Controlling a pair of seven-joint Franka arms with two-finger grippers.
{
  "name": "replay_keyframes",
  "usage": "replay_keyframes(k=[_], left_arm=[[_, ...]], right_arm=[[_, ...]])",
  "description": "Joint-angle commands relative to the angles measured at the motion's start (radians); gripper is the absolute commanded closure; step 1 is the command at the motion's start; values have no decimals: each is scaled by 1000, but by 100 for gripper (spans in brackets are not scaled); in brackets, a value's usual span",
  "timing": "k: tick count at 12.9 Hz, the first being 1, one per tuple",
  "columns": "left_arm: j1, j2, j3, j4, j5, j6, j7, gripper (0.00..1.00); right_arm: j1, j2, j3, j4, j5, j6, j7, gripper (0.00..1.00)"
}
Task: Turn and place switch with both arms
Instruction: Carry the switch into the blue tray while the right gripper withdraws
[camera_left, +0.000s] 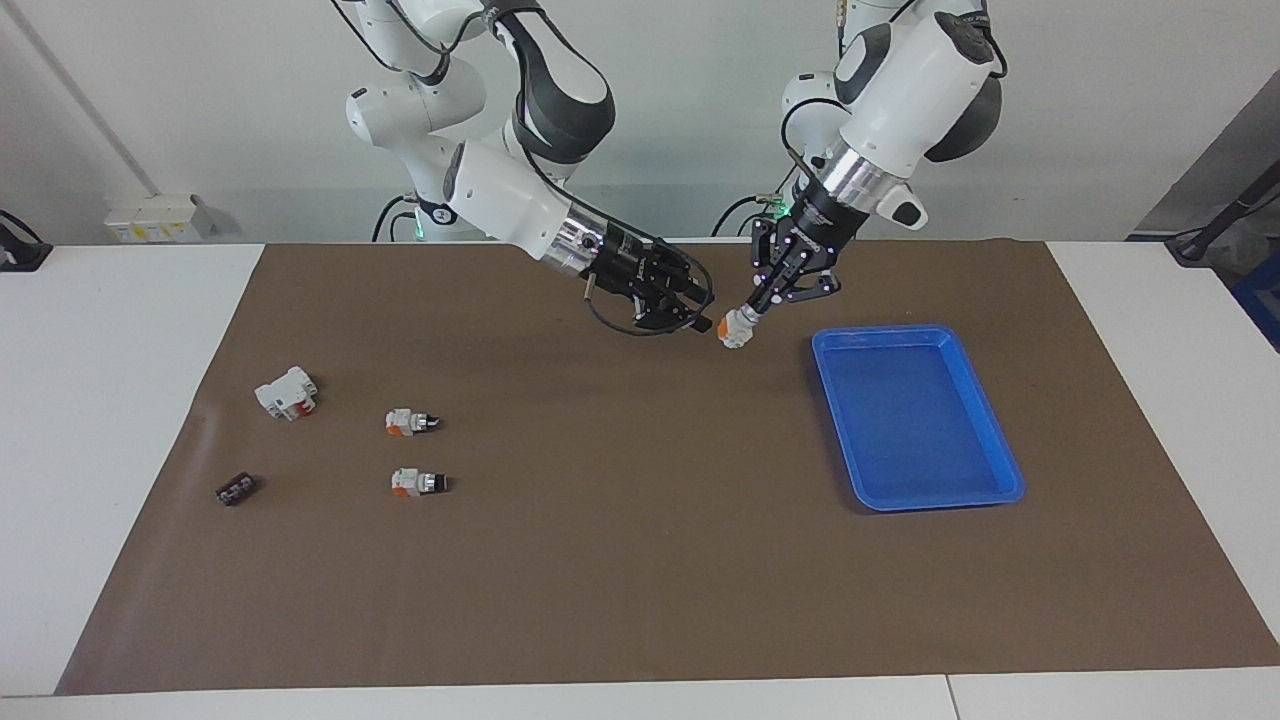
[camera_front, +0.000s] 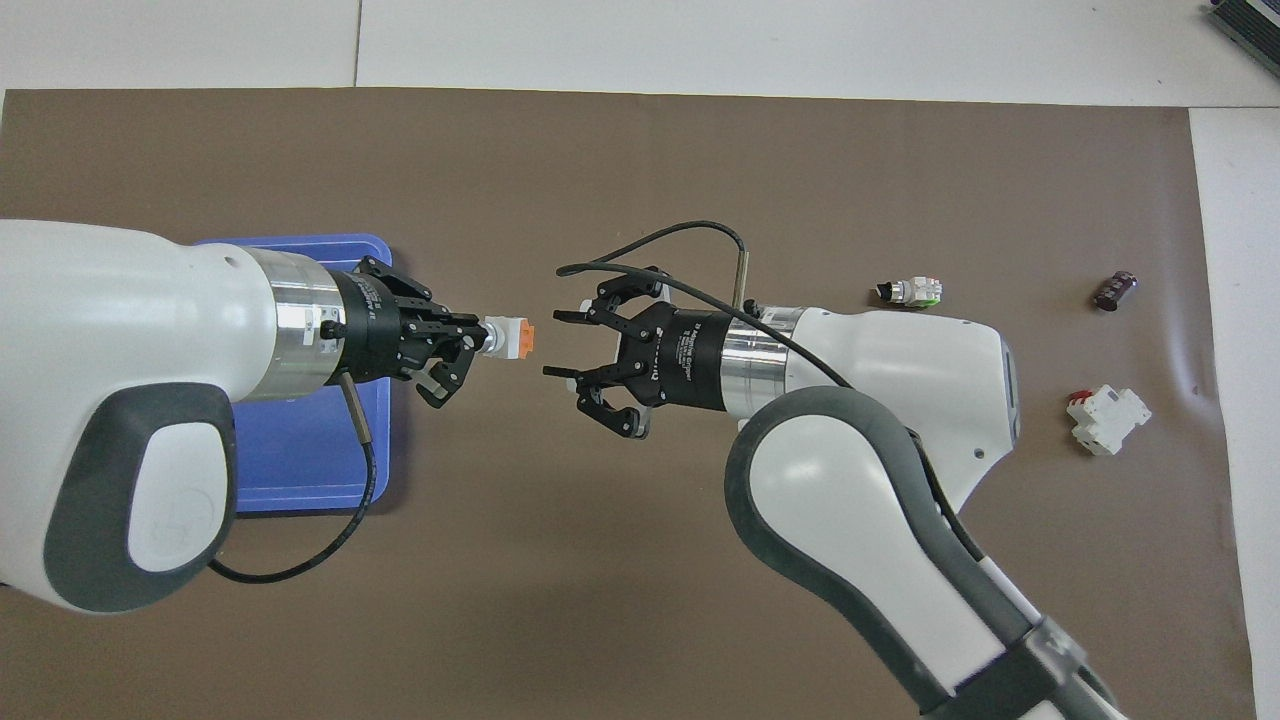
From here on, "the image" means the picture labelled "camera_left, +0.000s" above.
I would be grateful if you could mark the white wall socket box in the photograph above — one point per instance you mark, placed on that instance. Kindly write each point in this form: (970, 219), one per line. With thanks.
(160, 218)

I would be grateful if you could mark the white circuit breaker red lever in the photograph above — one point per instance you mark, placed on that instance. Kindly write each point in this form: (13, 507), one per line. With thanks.
(283, 392)

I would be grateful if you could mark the small dark terminal block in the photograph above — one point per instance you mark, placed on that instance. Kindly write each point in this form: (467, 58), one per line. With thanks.
(237, 489)

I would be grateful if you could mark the black stand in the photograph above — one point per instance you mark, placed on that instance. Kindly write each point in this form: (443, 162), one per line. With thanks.
(1225, 215)

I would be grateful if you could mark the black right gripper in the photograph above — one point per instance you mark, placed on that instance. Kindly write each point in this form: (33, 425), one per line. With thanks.
(625, 262)

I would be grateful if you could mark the blue box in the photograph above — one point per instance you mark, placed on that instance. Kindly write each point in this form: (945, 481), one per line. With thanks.
(1262, 300)

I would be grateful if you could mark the brown table mat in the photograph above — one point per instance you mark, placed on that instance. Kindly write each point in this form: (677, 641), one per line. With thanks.
(640, 550)

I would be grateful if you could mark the blue plastic tray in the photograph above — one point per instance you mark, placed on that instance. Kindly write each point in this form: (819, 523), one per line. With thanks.
(915, 420)

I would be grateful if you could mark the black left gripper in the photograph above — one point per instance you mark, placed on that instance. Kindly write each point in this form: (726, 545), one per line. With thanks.
(828, 220)

